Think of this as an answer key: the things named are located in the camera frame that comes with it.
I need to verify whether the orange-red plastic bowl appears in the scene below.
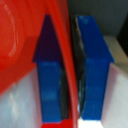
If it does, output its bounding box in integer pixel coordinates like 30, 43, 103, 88
0, 0, 82, 128

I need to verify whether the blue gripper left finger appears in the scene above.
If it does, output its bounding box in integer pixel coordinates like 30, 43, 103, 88
32, 14, 65, 122

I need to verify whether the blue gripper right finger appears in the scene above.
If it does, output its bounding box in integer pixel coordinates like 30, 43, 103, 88
73, 14, 115, 122

